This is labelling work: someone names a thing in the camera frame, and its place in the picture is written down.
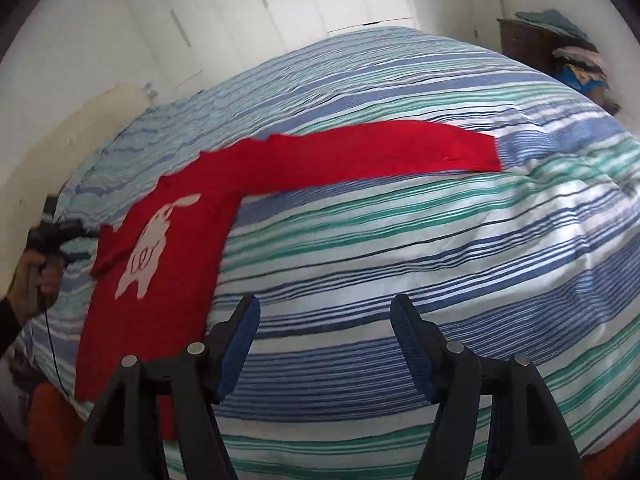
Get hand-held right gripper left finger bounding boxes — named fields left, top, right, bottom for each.
left=65, top=294, right=262, bottom=480

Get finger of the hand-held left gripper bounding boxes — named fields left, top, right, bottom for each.
left=62, top=224, right=104, bottom=262

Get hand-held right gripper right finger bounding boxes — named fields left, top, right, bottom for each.
left=390, top=294, right=586, bottom=480

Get red sweater with white figure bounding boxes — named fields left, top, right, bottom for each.
left=75, top=120, right=502, bottom=443

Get person's left forearm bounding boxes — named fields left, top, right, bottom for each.
left=0, top=297, right=24, bottom=357

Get pile of folded clothes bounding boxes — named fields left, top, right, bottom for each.
left=514, top=8, right=622, bottom=112

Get person's left hand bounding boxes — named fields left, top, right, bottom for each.
left=7, top=250, right=64, bottom=319

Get cream padded headboard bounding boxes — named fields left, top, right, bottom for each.
left=0, top=82, right=151, bottom=291

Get striped blue green bed cover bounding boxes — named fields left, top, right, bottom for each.
left=12, top=26, right=640, bottom=480

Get orange cloth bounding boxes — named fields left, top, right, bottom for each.
left=27, top=382, right=90, bottom=480

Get white wardrobe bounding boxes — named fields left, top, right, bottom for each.
left=114, top=0, right=417, bottom=107

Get dark wooden dresser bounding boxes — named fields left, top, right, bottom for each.
left=496, top=17, right=567, bottom=79

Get thin black cable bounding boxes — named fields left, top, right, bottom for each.
left=44, top=307, right=68, bottom=398

